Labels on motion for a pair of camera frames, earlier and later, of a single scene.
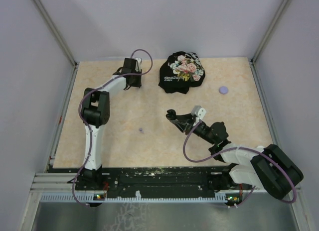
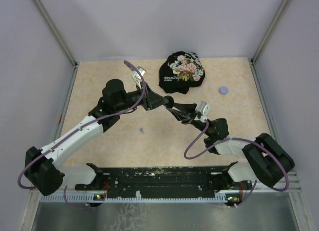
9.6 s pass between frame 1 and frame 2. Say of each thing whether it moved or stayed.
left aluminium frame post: stayed
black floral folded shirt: stayed
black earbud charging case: moved
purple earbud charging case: stayed
